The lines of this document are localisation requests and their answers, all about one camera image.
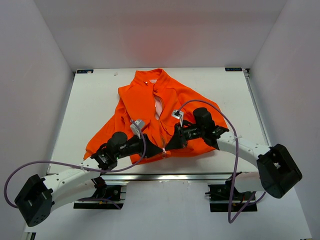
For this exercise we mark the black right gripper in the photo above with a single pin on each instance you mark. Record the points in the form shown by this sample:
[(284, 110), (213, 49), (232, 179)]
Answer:
[(178, 140)]

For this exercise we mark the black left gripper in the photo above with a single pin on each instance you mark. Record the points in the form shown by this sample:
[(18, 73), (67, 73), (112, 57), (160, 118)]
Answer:
[(152, 149)]

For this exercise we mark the orange jacket with pink lining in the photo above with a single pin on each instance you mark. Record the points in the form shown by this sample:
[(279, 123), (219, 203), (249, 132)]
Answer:
[(152, 96)]

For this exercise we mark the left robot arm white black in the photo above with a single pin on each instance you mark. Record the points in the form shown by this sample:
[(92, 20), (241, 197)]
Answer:
[(41, 195)]

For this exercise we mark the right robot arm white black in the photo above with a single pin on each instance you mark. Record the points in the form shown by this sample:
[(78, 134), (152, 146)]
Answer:
[(277, 172)]

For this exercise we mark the blue label sticker right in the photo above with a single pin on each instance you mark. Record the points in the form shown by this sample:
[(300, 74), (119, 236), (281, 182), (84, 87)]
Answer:
[(233, 69)]

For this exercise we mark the blue label sticker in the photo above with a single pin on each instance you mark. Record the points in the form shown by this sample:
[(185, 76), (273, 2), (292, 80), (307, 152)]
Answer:
[(233, 69), (84, 71)]

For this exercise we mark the blue label sticker left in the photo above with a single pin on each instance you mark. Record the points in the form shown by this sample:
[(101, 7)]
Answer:
[(84, 71)]

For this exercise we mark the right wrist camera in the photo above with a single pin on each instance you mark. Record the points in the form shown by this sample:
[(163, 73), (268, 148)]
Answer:
[(178, 114)]

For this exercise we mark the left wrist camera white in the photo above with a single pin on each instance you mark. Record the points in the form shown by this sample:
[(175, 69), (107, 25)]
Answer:
[(137, 127)]

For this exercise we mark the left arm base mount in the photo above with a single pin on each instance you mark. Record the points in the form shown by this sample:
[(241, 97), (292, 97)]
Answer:
[(108, 195)]

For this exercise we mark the aluminium table edge rail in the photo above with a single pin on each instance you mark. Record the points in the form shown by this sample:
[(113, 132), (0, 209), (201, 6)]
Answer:
[(175, 177)]

